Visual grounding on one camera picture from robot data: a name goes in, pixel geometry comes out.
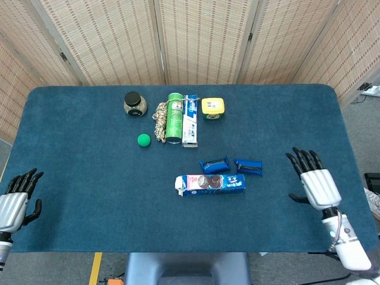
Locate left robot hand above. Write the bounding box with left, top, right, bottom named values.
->
left=0, top=167, right=45, bottom=233

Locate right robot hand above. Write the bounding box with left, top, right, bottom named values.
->
left=285, top=147, right=343, bottom=211

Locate blue cookie package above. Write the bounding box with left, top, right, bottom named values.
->
left=175, top=173, right=246, bottom=197

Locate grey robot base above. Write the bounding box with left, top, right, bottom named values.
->
left=123, top=252, right=251, bottom=285

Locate black plastic bin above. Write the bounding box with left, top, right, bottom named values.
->
left=364, top=172, right=380, bottom=189

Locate blue white toothpaste box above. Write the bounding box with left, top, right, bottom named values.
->
left=182, top=94, right=199, bottom=148

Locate blue table cloth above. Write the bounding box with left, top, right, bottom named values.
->
left=1, top=84, right=379, bottom=254

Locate green tub yellow lid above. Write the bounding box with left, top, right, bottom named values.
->
left=201, top=97, right=226, bottom=121

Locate glass jar black lid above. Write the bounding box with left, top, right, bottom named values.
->
left=123, top=91, right=148, bottom=118

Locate green cylindrical can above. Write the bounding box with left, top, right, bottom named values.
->
left=165, top=93, right=185, bottom=145

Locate woven folding screen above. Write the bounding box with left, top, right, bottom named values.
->
left=0, top=0, right=380, bottom=145

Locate braided beige rope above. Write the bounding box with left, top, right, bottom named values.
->
left=152, top=102, right=169, bottom=145

